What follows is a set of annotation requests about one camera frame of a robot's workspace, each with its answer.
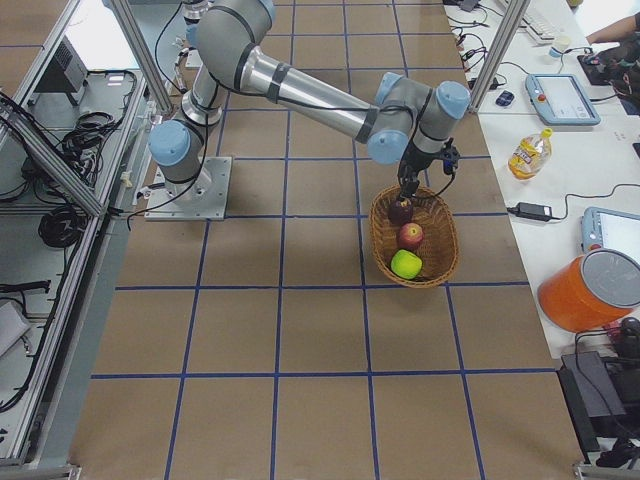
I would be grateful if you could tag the black power adapter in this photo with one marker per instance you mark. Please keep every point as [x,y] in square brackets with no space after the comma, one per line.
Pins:
[535,212]

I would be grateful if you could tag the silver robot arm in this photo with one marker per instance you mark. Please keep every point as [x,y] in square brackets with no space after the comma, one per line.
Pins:
[409,123]

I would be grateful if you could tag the near blue teach pendant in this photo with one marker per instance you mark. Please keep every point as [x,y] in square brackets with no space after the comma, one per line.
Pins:
[610,229]

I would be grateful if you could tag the black box device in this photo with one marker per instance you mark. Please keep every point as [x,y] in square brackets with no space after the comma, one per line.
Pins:
[594,406]

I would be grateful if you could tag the red apple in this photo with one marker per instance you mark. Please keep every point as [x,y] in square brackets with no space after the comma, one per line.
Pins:
[410,236]

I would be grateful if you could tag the far blue teach pendant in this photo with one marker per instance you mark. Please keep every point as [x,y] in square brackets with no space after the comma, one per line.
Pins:
[560,100]

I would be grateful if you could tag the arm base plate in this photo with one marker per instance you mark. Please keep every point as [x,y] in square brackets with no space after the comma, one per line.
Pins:
[205,200]

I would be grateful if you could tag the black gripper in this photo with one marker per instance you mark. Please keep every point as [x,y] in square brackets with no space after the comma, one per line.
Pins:
[410,170]

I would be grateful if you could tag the grey electronics box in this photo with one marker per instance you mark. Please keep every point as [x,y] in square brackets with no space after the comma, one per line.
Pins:
[65,74]

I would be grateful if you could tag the blue teach pendant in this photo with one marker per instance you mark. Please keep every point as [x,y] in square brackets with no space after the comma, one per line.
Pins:
[610,229]
[560,100]

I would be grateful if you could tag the blue computer mouse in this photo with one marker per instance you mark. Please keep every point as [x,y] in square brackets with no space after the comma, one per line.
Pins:
[505,99]

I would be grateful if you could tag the woven wicker basket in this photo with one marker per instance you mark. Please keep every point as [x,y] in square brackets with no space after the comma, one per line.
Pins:
[439,250]

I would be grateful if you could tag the orange juice bottle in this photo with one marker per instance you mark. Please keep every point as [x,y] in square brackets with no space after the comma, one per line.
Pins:
[531,154]

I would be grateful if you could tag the dark purple apple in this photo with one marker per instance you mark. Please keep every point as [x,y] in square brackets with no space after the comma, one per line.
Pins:
[400,212]

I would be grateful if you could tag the paper cup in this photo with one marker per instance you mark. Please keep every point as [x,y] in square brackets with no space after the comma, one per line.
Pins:
[559,46]

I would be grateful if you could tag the aluminium frame post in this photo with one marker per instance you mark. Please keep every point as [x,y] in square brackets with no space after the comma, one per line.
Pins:
[500,44]

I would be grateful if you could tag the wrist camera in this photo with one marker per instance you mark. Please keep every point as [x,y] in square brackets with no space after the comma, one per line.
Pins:
[449,156]

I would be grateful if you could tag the green apple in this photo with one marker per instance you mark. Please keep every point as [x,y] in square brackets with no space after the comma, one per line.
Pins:
[406,264]

